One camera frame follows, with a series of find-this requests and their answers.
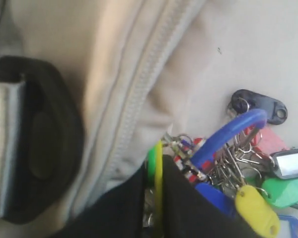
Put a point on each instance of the beige fabric duffel bag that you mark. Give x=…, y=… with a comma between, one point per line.
x=87, y=88

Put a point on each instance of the colourful key tag bunch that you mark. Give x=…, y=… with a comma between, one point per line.
x=243, y=169

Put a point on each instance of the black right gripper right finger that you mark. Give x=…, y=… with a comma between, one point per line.
x=187, y=214

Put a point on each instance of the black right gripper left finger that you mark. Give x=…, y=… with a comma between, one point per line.
x=116, y=214

